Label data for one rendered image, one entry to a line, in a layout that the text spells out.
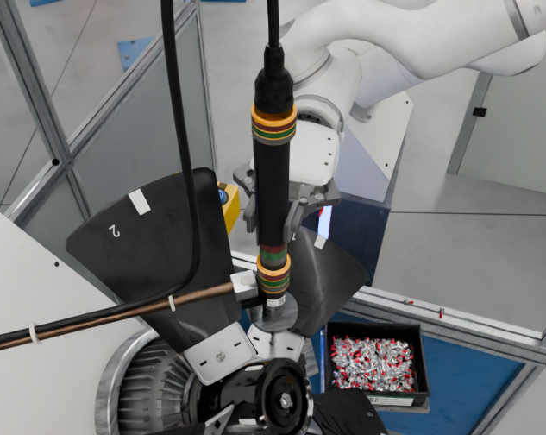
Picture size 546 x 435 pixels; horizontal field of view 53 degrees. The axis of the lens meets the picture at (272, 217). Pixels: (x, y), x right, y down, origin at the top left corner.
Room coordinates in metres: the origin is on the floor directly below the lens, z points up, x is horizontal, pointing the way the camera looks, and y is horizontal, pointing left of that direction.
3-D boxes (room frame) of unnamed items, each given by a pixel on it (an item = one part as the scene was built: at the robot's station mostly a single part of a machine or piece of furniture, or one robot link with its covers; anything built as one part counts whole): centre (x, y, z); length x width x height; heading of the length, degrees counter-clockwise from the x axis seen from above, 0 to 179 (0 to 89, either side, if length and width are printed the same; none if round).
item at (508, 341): (0.73, -0.21, 0.82); 0.90 x 0.04 x 0.08; 72
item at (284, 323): (0.41, 0.01, 1.33); 0.09 x 0.07 x 0.10; 107
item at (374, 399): (0.55, -0.22, 0.85); 0.22 x 0.17 x 0.07; 87
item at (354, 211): (1.11, -0.20, 0.47); 0.30 x 0.30 x 0.93; 73
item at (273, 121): (0.41, 0.00, 1.63); 0.04 x 0.04 x 0.03
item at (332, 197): (0.47, -0.06, 1.49); 0.08 x 0.06 x 0.01; 42
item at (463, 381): (0.73, -0.21, 0.45); 0.82 x 0.01 x 0.66; 72
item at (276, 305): (0.41, 0.00, 1.49); 0.04 x 0.04 x 0.46
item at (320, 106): (0.58, -0.05, 1.49); 0.09 x 0.03 x 0.08; 72
